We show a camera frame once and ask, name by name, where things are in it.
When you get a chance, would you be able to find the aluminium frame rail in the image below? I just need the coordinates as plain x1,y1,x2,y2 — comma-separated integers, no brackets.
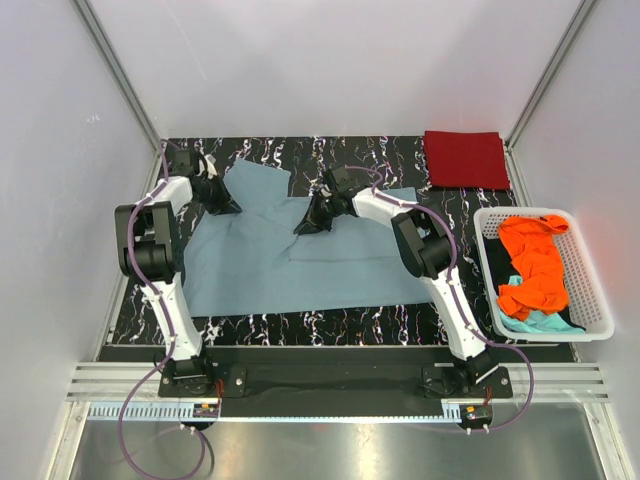
509,362,611,401

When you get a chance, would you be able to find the black garment in basket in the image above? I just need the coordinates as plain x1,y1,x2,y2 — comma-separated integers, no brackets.
484,238,520,293

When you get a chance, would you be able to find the aluminium corner post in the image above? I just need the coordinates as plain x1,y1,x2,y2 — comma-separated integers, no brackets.
504,0,601,151
70,0,161,154

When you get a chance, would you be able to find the white plastic laundry basket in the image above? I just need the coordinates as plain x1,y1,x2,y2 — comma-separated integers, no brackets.
473,206,614,343

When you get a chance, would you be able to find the teal t-shirt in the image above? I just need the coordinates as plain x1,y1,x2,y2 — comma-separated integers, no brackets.
494,274,586,335

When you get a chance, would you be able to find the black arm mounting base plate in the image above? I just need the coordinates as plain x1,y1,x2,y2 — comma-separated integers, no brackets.
157,344,514,419

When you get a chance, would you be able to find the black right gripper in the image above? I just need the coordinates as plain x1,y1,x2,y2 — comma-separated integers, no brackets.
295,191,340,237

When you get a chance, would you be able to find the light blue t-shirt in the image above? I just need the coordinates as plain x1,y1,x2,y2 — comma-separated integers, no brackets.
183,160,432,317

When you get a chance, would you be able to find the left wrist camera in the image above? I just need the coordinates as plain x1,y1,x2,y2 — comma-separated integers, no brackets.
198,154,218,180

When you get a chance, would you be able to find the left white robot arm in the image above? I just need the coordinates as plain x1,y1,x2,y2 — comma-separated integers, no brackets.
114,148,242,397

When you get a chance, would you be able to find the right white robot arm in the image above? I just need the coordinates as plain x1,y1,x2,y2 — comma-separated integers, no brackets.
294,166,498,397

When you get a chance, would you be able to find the left aluminium corner post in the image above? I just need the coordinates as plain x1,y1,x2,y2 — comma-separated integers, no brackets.
70,0,161,154

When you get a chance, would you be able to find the folded red t-shirt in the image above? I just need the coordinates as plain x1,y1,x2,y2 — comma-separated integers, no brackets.
423,130,510,190

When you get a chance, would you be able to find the orange t-shirt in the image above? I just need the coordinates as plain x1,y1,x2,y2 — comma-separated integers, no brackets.
497,214,569,322

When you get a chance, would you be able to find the right aluminium corner post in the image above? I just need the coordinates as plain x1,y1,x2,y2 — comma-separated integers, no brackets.
504,0,601,151

